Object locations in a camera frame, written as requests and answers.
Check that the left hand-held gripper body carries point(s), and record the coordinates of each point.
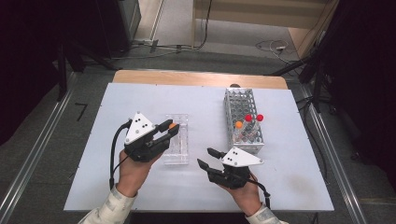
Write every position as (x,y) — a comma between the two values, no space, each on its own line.
(138,127)

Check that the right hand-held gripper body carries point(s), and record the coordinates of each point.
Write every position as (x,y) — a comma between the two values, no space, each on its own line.
(239,158)

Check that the orange capped test tube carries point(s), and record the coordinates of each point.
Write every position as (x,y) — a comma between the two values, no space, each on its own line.
(238,124)
(172,125)

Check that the clear acrylic tube rack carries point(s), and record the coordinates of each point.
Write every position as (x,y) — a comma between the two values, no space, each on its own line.
(181,155)

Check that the red capped test tube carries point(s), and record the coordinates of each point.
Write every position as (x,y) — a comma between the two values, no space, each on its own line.
(248,118)
(259,117)

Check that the metal test tube rack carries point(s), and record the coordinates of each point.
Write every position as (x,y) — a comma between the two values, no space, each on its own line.
(239,102)

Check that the person's right hand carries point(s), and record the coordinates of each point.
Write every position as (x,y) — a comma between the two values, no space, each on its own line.
(247,196)

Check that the person's left hand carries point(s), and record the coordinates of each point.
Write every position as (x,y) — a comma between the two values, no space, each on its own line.
(132,175)

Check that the white board sheet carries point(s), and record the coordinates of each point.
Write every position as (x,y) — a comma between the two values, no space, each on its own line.
(289,124)

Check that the black metal stand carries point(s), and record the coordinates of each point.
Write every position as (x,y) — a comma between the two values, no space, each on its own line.
(317,87)
(62,74)

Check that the black cabinet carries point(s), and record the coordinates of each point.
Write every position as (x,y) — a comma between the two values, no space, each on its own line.
(118,28)

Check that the light wooden furniture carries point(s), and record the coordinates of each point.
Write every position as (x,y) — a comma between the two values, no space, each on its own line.
(258,12)

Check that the aluminium floor rail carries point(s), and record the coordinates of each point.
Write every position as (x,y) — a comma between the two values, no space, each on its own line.
(46,124)
(323,130)

